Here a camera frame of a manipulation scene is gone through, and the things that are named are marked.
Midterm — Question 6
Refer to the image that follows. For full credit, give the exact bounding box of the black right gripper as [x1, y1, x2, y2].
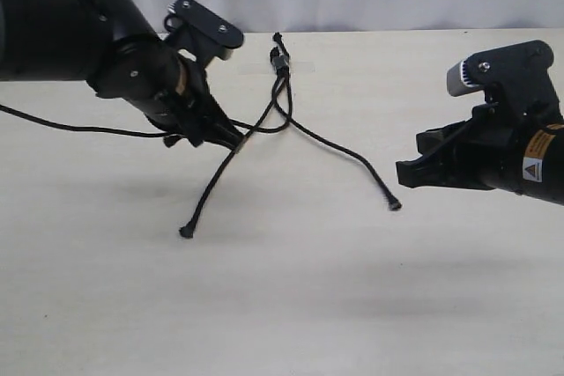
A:
[396, 111, 563, 205]

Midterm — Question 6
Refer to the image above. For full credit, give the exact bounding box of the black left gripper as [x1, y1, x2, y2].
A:
[87, 40, 243, 148]

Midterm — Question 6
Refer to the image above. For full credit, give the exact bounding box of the black rope strand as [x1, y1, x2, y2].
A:
[178, 70, 287, 240]
[269, 46, 403, 211]
[228, 32, 295, 134]

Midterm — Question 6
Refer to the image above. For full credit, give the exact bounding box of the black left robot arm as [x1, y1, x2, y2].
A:
[1, 0, 244, 150]

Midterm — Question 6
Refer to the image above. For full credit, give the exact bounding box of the clear adhesive tape strip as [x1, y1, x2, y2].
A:
[237, 62, 315, 75]

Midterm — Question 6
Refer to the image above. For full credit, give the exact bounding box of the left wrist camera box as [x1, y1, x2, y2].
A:
[163, 0, 244, 68]

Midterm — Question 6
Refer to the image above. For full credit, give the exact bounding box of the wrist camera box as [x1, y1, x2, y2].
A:
[163, 0, 244, 68]
[446, 40, 563, 125]

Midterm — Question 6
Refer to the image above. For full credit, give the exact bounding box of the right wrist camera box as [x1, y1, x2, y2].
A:
[446, 40, 563, 125]

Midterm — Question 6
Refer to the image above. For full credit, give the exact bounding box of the thin black left cable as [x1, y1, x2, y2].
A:
[0, 104, 168, 138]

